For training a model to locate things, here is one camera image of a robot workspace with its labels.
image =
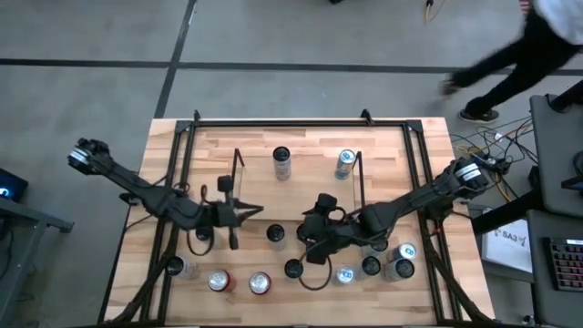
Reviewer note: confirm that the black desk crossbar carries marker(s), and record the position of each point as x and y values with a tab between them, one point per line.
505	212

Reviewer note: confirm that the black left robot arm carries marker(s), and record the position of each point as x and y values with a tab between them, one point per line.
159	202

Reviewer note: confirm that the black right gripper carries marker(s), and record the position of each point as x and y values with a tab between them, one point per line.
334	230

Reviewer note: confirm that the wooden shelf with black frame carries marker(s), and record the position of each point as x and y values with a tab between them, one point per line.
282	196

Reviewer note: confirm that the grey keyboard desk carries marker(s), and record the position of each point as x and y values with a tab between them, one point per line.
539	282

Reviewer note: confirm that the black power strip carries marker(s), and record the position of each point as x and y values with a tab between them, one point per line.
496	165

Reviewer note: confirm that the Red Bull can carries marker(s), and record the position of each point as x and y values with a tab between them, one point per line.
406	250
345	274
345	157

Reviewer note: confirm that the Celsius Peach Vibe can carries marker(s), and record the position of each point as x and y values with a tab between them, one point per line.
275	232
293	269

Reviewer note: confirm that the black metal table frame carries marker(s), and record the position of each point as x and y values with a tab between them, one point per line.
296	123

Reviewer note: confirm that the black device with blue light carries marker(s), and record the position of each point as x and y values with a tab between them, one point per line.
13	184

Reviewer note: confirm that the grey metal stand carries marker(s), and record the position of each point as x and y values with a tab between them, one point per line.
45	218

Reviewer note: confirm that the person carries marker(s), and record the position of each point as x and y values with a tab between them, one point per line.
514	68

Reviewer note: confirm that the grey side desk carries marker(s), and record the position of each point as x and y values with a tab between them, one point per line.
555	150

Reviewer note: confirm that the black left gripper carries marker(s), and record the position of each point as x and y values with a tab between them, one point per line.
225	214

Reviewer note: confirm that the backlit black keyboard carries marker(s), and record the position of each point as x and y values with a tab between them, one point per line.
567	264

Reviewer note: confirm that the white paper sign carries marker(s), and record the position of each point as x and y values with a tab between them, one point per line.
510	250

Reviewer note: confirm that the black desk mount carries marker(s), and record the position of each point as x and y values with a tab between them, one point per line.
576	182

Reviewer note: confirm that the blue-banded Celsius can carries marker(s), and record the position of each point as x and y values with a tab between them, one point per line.
379	246

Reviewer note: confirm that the red Coca-Cola can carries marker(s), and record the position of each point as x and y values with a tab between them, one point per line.
218	280
259	283

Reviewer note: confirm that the Celsius Tropical Vibe can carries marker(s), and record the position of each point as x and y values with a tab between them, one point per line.
205	234
371	265

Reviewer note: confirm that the black vertical pole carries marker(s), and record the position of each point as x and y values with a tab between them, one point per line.
567	98

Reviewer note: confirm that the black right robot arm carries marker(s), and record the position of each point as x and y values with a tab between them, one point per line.
410	200

